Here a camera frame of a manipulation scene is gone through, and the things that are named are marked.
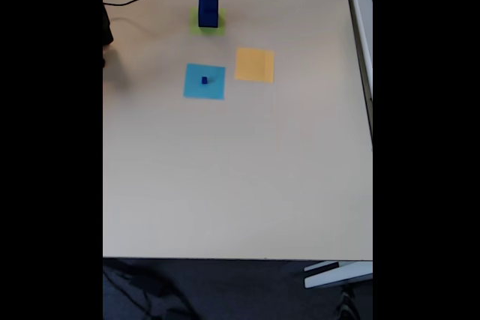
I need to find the white table foot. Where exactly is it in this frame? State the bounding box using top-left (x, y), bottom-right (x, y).
top-left (303, 261), bottom-right (374, 290)

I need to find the light blue paper square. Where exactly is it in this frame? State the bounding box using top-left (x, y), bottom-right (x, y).
top-left (182, 63), bottom-right (227, 101)

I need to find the green paper square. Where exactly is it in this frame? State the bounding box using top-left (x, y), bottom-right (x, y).
top-left (188, 6), bottom-right (228, 38)

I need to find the white neighbouring table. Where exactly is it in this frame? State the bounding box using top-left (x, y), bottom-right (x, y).
top-left (340, 0), bottom-right (374, 152)

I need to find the large blue cube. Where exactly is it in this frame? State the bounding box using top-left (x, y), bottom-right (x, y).
top-left (197, 0), bottom-right (220, 29)

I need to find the orange paper square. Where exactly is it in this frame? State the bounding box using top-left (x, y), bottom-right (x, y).
top-left (234, 47), bottom-right (275, 84)

